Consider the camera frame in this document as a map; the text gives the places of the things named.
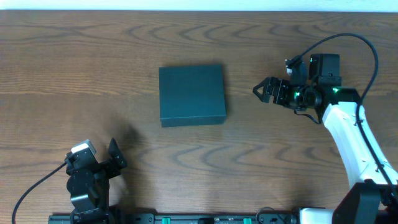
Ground black container box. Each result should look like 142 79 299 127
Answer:
159 64 227 128

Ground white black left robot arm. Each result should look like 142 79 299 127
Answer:
65 139 127 223

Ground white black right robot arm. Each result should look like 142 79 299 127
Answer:
253 54 397 223

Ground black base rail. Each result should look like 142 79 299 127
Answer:
48 212 301 224

